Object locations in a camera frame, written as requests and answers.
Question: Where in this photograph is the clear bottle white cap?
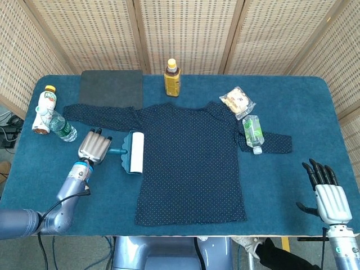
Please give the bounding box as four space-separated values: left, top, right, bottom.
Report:
242 115 266 155

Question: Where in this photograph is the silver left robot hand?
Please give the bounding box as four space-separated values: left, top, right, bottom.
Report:
78 128 113 166

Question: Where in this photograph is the teal table cover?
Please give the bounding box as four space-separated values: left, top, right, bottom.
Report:
0 74 360 237

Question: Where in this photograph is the yellow label tea bottle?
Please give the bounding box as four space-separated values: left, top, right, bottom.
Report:
164 58 181 98

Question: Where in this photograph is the clear water bottle green label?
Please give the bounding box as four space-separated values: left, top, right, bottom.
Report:
49 110 78 142

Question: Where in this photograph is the white cloth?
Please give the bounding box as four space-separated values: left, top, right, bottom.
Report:
232 237 264 259

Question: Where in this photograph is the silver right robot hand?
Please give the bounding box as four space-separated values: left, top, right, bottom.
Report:
295 158 353 225

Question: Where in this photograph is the teal lint roller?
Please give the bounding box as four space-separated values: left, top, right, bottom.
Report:
108 131 145 175

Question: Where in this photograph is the dark grey mat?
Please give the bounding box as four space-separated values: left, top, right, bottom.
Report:
78 69 144 110

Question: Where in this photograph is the woven folding screen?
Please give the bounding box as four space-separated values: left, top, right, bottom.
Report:
0 0 360 147

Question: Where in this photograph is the black floor equipment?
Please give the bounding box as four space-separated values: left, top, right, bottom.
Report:
0 112 25 150

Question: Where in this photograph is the blue-grey robot torso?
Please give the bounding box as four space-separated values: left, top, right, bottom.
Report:
112 236 234 270

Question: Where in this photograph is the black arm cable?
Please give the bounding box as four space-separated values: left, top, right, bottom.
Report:
36 179 91 270

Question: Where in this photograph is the white drink bottle yellow cap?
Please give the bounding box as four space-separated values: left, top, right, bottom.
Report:
31 85 57 136

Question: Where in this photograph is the clear snack bag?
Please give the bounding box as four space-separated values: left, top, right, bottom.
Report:
219 85 257 122

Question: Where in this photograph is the navy polka dot shirt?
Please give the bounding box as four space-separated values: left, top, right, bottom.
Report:
62 102 293 227

